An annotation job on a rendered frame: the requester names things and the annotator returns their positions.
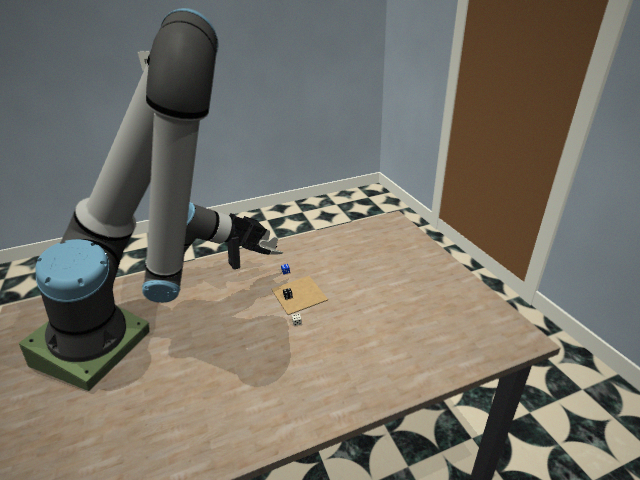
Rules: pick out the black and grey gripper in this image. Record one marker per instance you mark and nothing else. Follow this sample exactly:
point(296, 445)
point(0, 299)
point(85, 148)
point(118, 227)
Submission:
point(246, 229)

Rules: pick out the tan square mat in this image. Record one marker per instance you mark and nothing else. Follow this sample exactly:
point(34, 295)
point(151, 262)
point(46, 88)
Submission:
point(305, 294)

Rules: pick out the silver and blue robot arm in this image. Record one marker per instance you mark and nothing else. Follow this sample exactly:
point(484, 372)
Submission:
point(76, 277)

